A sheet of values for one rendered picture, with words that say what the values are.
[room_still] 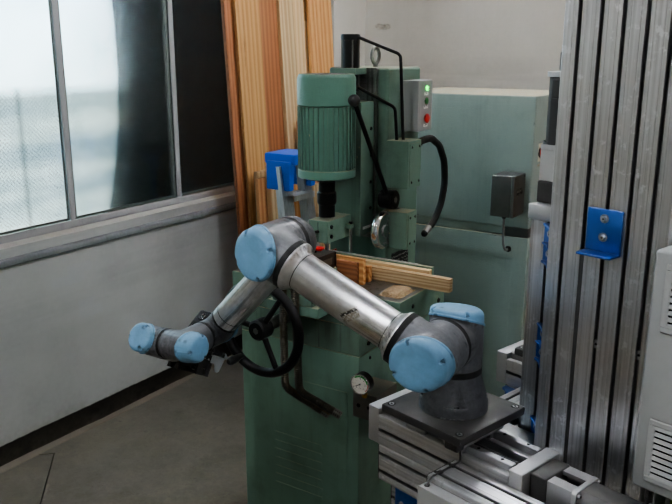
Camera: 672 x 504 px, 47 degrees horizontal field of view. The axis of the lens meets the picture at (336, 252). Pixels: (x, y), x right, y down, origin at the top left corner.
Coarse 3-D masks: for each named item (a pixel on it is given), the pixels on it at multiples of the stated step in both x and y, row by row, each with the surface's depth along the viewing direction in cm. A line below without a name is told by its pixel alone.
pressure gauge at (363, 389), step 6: (360, 372) 219; (366, 372) 219; (354, 378) 219; (360, 378) 218; (366, 378) 217; (372, 378) 219; (354, 384) 220; (366, 384) 217; (372, 384) 218; (354, 390) 220; (360, 390) 219; (366, 390) 218; (366, 396) 221
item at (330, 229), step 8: (336, 216) 242; (344, 216) 243; (312, 224) 238; (320, 224) 236; (328, 224) 235; (336, 224) 239; (344, 224) 243; (320, 232) 237; (328, 232) 236; (336, 232) 240; (344, 232) 244; (320, 240) 237; (328, 240) 236
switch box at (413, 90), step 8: (408, 80) 245; (416, 80) 244; (424, 80) 247; (408, 88) 246; (416, 88) 244; (424, 88) 247; (408, 96) 246; (416, 96) 245; (424, 96) 247; (408, 104) 247; (416, 104) 245; (424, 104) 248; (408, 112) 247; (416, 112) 246; (424, 112) 249; (408, 120) 248; (416, 120) 246; (408, 128) 249; (416, 128) 247; (424, 128) 250
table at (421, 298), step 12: (240, 276) 243; (372, 288) 226; (384, 288) 226; (420, 288) 226; (384, 300) 216; (396, 300) 215; (408, 300) 217; (420, 300) 224; (432, 300) 231; (300, 312) 221; (312, 312) 218; (324, 312) 220; (408, 312) 218
